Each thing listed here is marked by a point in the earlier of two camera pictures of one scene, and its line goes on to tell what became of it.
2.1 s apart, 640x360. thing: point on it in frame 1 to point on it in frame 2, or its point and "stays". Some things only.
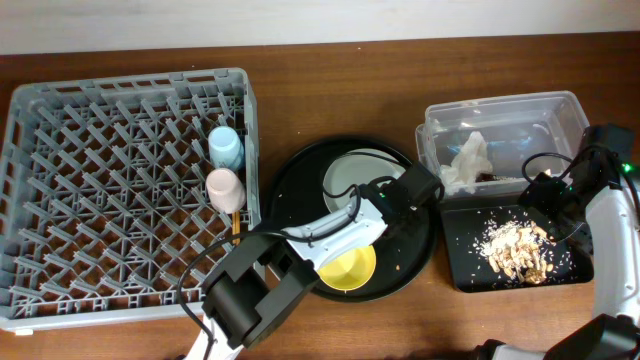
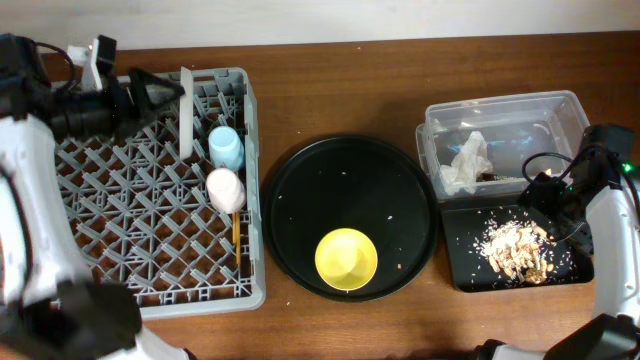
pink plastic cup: [225, 190] stays
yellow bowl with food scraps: [349, 269] stays
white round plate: [343, 171] to [186, 115]
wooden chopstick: [236, 226] stays
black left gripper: [409, 209] to [122, 103]
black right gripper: [542, 198] stays
